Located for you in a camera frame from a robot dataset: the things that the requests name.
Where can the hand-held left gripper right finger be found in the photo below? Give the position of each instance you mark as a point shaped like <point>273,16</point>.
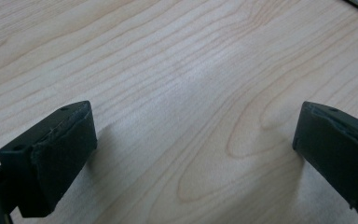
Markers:
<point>338,155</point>

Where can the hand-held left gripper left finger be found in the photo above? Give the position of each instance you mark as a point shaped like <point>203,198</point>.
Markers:
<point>52,158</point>

